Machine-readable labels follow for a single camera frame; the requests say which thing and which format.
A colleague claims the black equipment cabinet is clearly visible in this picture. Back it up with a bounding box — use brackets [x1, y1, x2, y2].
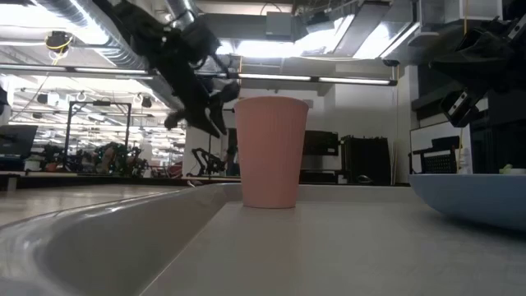
[298, 129, 392, 187]

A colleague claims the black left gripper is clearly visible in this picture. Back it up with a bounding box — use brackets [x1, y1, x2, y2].
[154, 16, 242, 139]

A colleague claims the dark computer monitor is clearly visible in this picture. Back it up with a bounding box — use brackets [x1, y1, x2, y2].
[0, 124, 39, 172]

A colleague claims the black metal rack frame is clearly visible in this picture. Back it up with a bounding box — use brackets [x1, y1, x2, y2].
[65, 99, 133, 172]

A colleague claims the grey plastic tray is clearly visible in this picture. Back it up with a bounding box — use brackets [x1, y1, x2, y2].
[0, 182, 526, 296]

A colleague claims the pink ribbed cup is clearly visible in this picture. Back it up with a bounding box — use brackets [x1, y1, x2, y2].
[233, 95, 310, 210]

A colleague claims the blue plate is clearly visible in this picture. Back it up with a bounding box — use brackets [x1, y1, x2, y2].
[408, 172, 526, 232]

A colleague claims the long ceiling light bar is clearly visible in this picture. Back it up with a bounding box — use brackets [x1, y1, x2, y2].
[196, 72, 399, 87]

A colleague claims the silver ventilation duct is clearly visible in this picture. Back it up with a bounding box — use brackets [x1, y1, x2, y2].
[32, 0, 198, 110]

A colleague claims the black mesh chair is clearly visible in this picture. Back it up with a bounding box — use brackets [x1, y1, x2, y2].
[408, 135, 461, 175]

